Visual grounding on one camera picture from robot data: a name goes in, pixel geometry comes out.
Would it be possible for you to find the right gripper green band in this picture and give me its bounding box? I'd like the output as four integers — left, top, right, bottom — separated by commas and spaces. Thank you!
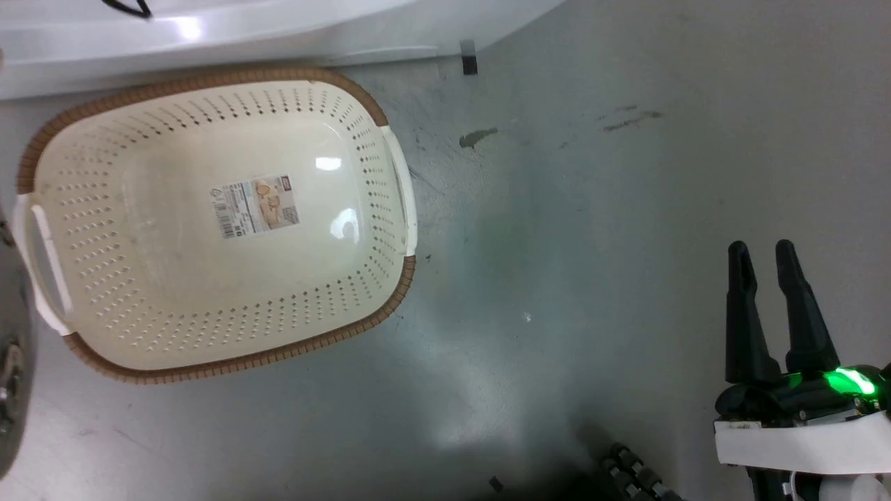
713, 239, 891, 501

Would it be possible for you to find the cream perforated laundry basket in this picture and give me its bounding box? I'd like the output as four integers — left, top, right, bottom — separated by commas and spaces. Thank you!
12, 67, 418, 385

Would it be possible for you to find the white washing machine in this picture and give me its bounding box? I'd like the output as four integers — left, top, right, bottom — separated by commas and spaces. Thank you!
0, 0, 566, 100

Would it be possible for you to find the printed product label sticker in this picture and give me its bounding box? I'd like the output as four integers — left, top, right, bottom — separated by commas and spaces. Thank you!
209, 175, 301, 239

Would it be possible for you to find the black cable loop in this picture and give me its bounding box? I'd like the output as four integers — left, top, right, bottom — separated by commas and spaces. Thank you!
102, 0, 153, 19

